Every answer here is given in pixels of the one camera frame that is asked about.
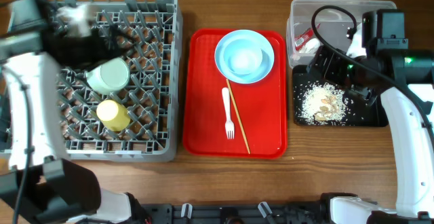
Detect white paper napkin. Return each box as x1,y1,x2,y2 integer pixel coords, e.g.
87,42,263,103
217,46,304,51
299,38,321,54

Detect green saucer bowl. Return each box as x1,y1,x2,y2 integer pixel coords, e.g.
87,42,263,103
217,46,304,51
85,58,130,95

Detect red snack wrapper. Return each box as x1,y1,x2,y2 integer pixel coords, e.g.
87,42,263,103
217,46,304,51
294,27,316,52

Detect rice and food scraps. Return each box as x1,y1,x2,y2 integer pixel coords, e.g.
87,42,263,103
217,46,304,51
295,82,350,125

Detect yellow plastic cup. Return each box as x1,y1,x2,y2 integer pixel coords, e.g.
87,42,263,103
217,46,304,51
96,100,131,132

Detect large light blue plate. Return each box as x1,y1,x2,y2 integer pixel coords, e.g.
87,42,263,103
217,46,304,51
214,30,275,84

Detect small light blue bowl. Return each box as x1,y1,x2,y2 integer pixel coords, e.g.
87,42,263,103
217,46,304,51
223,39,262,75

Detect wooden chopstick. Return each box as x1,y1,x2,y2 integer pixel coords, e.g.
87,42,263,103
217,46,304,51
226,78,251,155

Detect white plastic fork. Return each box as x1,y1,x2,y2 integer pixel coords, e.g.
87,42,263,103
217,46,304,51
222,87,235,140

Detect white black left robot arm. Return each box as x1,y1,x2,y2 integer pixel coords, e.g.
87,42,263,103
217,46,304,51
1,0,147,223

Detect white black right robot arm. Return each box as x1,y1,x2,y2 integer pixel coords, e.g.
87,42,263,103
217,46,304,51
307,45,433,223

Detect black waste tray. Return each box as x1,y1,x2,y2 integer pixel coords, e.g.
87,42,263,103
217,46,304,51
292,65,388,127

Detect clear plastic waste bin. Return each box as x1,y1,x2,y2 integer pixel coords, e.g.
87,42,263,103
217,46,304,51
286,0,397,68

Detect grey dishwasher rack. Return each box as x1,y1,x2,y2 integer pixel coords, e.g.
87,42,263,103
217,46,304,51
0,0,184,162

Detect red plastic serving tray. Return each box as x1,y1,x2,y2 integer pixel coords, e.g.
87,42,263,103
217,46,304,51
182,29,288,160

